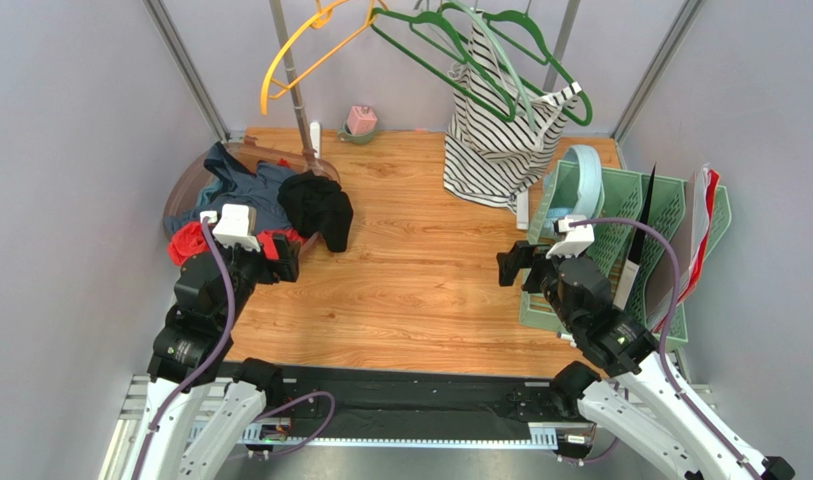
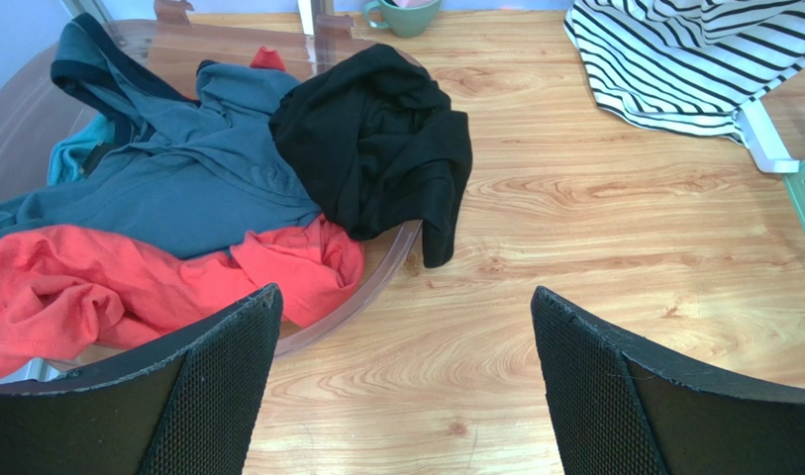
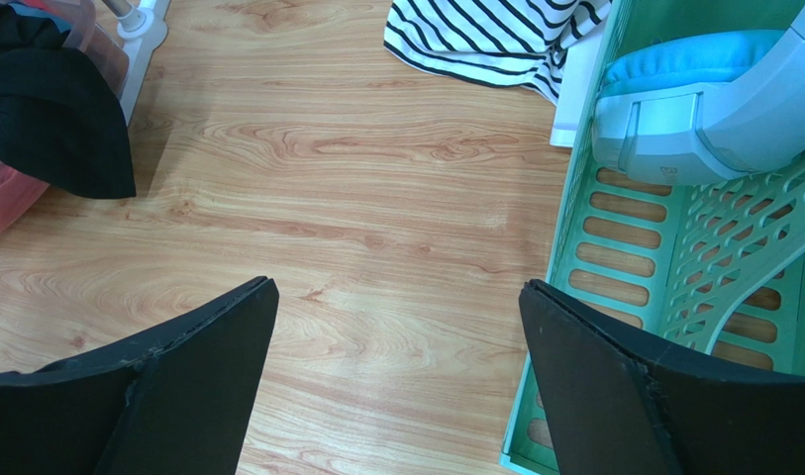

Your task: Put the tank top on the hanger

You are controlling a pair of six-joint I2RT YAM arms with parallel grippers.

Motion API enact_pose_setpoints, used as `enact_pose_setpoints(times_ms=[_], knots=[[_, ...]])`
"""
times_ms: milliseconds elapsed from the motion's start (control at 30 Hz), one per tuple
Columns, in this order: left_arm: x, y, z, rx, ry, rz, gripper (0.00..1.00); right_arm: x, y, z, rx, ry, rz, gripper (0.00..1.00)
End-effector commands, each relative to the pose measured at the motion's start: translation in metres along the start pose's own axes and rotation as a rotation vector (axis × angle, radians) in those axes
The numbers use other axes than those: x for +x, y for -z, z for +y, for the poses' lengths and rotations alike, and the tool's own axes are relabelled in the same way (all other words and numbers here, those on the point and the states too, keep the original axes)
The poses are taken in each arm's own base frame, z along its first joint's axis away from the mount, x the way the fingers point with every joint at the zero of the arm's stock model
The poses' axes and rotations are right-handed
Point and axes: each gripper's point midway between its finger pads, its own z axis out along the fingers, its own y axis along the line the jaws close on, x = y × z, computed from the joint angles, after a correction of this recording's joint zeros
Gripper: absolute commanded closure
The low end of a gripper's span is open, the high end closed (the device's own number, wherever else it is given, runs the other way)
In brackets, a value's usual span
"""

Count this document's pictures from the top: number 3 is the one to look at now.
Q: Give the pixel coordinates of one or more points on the striped black white shirt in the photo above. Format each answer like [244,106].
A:
[494,43]

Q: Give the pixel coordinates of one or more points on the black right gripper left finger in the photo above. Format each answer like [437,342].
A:
[176,398]

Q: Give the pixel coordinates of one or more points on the transparent brown laundry basket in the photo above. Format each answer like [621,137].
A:
[19,191]

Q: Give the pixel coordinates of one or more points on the white clothes rack base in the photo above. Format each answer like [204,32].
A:
[142,29]

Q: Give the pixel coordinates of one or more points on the black tank top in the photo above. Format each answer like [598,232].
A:
[60,122]

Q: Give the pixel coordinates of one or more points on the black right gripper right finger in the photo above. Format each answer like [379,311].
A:
[620,400]

